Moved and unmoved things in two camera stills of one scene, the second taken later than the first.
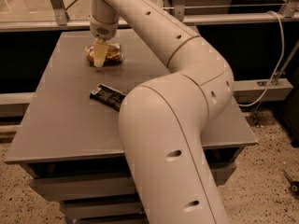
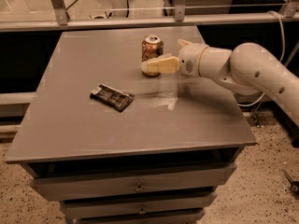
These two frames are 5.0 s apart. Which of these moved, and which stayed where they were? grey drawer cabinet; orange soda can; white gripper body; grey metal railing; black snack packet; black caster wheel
Moved: orange soda can; white gripper body
Stayed: black snack packet; grey drawer cabinet; grey metal railing; black caster wheel
